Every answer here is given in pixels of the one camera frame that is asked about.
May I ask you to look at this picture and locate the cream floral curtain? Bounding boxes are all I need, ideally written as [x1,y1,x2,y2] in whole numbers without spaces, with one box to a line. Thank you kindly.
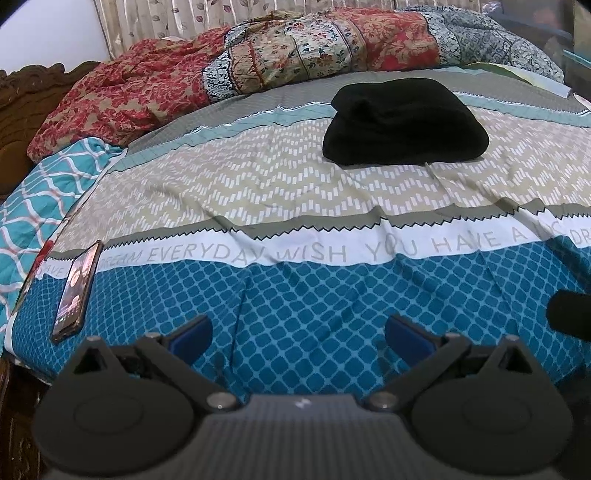
[91,0,491,61]

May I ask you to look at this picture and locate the red floral patchwork quilt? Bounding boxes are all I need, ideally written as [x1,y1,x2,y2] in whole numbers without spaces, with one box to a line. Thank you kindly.
[27,5,564,161]

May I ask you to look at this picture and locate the smartphone with lit screen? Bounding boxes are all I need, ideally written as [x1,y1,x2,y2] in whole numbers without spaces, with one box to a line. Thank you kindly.
[50,240,103,345]

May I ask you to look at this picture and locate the patterned bed sheet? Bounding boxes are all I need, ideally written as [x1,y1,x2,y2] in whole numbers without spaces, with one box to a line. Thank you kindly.
[1,68,590,397]

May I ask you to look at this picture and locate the black pants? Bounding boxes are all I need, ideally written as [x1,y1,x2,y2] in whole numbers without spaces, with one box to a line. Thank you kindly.
[322,78,490,167]

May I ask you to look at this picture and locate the teal lattice pillow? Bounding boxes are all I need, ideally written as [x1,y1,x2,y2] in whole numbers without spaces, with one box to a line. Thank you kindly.
[1,137,126,335]

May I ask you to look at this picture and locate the carved wooden headboard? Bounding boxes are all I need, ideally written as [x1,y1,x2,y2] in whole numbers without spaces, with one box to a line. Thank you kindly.
[0,61,98,200]

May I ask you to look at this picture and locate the teal side cabinet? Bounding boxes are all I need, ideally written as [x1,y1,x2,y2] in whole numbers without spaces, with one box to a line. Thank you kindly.
[481,0,590,100]

